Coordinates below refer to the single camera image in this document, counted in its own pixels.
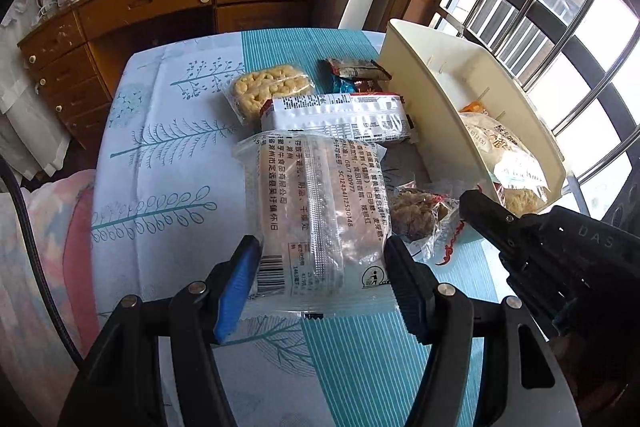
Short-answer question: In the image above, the window with metal guard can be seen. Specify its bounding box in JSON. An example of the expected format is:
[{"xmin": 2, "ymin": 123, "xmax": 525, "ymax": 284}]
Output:
[{"xmin": 400, "ymin": 0, "xmax": 640, "ymax": 258}]

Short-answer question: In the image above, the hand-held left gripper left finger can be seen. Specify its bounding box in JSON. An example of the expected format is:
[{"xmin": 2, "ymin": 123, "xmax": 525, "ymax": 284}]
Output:
[{"xmin": 57, "ymin": 234, "xmax": 263, "ymax": 427}]

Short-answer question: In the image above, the black cable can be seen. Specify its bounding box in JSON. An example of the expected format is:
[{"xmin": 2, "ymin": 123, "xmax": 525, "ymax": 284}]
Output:
[{"xmin": 0, "ymin": 156, "xmax": 86, "ymax": 368}]

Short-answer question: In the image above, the dark small snack packet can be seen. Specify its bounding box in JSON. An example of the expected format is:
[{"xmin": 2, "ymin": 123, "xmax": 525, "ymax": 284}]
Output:
[{"xmin": 320, "ymin": 57, "xmax": 393, "ymax": 82}]

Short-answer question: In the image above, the clear packet yellow puffed snack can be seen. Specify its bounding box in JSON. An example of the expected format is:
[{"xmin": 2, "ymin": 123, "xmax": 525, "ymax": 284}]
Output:
[
  {"xmin": 500, "ymin": 184, "xmax": 550, "ymax": 217},
  {"xmin": 222, "ymin": 63, "xmax": 316, "ymax": 124}
]

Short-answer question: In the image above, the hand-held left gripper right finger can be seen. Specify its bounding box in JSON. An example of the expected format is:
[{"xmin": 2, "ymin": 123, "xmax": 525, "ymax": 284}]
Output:
[{"xmin": 382, "ymin": 234, "xmax": 583, "ymax": 427}]

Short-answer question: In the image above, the pink floral blanket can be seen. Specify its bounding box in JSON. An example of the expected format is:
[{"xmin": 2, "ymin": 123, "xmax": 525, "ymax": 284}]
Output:
[{"xmin": 0, "ymin": 169, "xmax": 101, "ymax": 408}]

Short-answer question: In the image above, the white plastic bin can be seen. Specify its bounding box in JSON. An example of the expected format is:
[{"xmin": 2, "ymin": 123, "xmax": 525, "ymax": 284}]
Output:
[{"xmin": 377, "ymin": 18, "xmax": 568, "ymax": 218}]

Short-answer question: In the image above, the brown wooden desk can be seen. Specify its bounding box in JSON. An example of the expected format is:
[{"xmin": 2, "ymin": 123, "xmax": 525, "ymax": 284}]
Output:
[{"xmin": 17, "ymin": 0, "xmax": 321, "ymax": 148}]

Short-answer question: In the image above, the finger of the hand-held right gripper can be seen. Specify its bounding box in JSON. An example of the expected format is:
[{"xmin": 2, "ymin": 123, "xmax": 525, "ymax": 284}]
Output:
[{"xmin": 458, "ymin": 189, "xmax": 538, "ymax": 258}]

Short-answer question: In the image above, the red white barcode snack packet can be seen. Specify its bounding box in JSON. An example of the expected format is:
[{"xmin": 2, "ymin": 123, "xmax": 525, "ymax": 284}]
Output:
[{"xmin": 260, "ymin": 93, "xmax": 418, "ymax": 145}]

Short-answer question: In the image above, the clear packet brown snack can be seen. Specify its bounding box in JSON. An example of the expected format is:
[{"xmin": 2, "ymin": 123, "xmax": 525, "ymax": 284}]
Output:
[{"xmin": 390, "ymin": 181, "xmax": 461, "ymax": 265}]

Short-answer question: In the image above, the white frilled cloth cover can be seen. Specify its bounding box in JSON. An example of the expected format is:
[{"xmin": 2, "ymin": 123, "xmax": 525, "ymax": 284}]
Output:
[{"xmin": 0, "ymin": 2, "xmax": 73, "ymax": 180}]

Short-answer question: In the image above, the white snack bag gold print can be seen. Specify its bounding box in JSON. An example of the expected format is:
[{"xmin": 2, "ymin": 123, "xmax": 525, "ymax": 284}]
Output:
[{"xmin": 459, "ymin": 111, "xmax": 551, "ymax": 202}]

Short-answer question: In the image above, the clear bread packet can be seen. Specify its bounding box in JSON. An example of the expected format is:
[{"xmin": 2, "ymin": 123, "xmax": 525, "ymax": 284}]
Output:
[{"xmin": 234, "ymin": 132, "xmax": 401, "ymax": 320}]

